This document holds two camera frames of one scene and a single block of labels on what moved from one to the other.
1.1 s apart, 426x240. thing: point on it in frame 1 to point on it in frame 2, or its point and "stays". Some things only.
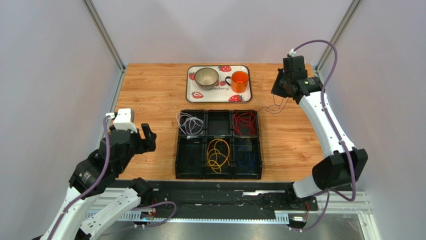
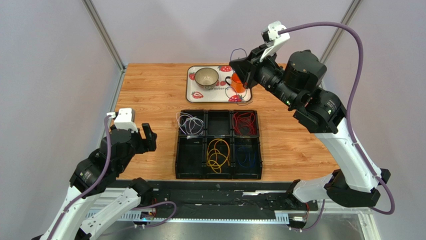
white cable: (190, 124) stays
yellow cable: (218, 151) stays
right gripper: (277, 88) to (250, 63)
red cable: (245, 123) stays
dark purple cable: (272, 104) to (233, 87)
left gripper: (148, 144) stays
